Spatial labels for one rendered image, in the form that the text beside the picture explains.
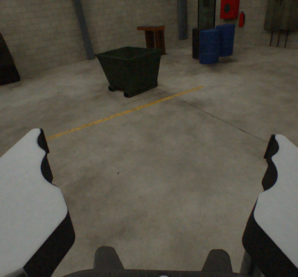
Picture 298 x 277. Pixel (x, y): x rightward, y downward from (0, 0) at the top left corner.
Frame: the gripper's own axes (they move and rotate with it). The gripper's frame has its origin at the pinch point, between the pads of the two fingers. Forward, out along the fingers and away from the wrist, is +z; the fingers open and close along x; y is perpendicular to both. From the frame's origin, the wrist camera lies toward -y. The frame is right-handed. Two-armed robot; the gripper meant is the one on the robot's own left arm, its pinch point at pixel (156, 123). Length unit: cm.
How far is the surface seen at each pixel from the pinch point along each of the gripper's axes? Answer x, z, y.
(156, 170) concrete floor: 8, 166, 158
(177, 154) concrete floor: 36, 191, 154
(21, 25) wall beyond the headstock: -474, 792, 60
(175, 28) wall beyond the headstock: 119, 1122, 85
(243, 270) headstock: 26, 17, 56
